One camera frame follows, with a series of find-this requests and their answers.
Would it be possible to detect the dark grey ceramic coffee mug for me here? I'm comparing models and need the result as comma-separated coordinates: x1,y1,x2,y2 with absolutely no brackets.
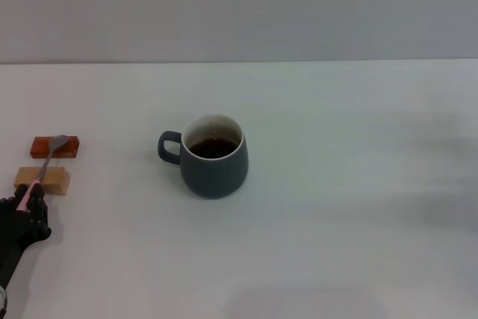
157,113,249,199

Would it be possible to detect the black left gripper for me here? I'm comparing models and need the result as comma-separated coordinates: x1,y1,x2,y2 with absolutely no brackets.
0,183,52,290

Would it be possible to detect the light tan wooden block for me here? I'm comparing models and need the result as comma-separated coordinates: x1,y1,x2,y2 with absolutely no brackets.
13,166,71,197

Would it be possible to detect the pink handled metal spoon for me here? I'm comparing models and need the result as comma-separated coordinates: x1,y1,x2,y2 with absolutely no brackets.
15,134,69,211

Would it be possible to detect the reddish brown wooden block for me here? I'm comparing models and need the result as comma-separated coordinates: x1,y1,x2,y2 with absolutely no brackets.
28,136,81,159

